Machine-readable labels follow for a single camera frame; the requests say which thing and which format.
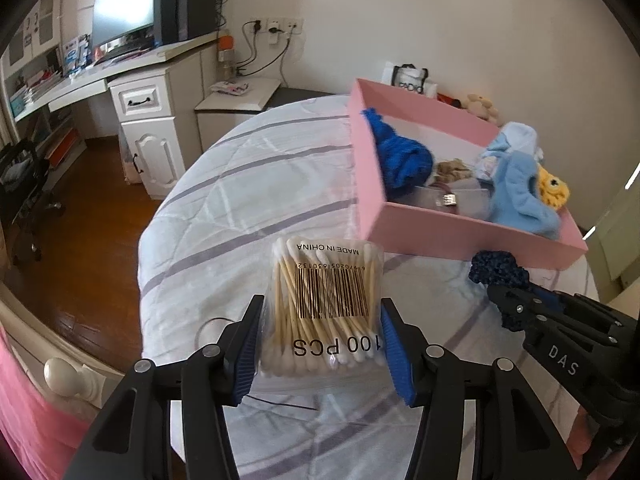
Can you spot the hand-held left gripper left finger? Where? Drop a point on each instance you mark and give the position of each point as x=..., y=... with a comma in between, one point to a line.
x=245, y=360

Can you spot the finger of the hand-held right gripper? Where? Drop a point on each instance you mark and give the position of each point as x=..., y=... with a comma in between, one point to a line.
x=547, y=297
x=510, y=305

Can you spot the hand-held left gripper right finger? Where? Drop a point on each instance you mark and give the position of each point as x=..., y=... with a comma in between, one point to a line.
x=397, y=365

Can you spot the navy scrunchie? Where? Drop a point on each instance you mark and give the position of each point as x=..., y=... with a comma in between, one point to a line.
x=492, y=267

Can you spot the pink cardboard box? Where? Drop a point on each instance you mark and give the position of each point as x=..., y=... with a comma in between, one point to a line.
x=450, y=237

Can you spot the cotton swab pack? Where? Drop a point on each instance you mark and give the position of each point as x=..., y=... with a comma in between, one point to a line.
x=320, y=300

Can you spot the light blue fleece item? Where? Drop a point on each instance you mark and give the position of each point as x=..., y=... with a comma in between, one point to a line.
x=520, y=195

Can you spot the clear packet with hair clip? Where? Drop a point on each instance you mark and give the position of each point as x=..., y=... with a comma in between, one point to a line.
x=465, y=202

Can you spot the blue cartoon printed cloth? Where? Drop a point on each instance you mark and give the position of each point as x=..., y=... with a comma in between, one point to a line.
x=486, y=166

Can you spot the tan scrunchie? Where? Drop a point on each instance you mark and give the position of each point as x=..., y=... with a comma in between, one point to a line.
x=452, y=171

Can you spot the light blue white baby hat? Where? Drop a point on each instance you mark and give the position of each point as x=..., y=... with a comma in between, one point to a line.
x=520, y=135

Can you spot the royal blue knit item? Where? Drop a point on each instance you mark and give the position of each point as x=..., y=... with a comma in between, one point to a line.
x=400, y=160

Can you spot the thin black hair band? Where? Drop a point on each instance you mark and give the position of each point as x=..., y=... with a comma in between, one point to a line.
x=280, y=402
x=198, y=332

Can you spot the white wardrobe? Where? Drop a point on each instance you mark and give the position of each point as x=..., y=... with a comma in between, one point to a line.
x=615, y=250

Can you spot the white bed footboard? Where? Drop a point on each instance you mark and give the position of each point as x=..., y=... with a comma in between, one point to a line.
x=62, y=375

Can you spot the beige plush toy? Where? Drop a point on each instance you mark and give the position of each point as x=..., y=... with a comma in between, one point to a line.
x=480, y=105

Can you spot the pink floral bedsheet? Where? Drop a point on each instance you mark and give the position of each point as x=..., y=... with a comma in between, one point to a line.
x=30, y=410

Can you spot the white tote bag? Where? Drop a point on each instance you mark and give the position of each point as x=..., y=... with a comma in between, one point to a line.
x=410, y=80

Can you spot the low white side table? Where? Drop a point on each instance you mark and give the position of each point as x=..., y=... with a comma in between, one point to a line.
x=250, y=95

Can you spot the white computer desk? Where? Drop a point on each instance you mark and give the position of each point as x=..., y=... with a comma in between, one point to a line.
x=150, y=105

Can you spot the pink patterned packet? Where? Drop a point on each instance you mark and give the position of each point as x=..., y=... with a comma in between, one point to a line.
x=230, y=87

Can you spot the orange storage box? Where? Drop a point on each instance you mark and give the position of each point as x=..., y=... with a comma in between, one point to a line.
x=65, y=147

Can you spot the black office chair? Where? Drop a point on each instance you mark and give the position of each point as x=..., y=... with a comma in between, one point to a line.
x=20, y=185

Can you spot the orange capped bottle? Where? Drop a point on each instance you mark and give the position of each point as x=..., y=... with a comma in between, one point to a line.
x=226, y=55

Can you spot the black keyboard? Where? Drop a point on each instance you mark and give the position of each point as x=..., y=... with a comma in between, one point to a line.
x=122, y=54

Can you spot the stack of books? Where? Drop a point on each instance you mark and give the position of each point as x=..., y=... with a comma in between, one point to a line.
x=35, y=87

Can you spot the blue and white packet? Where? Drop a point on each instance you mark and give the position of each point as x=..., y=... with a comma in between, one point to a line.
x=76, y=52

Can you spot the black computer tower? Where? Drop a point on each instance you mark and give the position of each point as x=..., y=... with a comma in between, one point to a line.
x=185, y=0

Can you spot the black computer monitor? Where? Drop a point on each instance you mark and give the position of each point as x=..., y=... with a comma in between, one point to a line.
x=125, y=5

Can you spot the white glass-door hutch cabinet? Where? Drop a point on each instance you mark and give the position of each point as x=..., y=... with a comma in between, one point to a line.
x=30, y=25

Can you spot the white wall socket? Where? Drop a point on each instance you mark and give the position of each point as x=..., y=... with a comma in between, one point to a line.
x=253, y=26
x=274, y=30
x=295, y=24

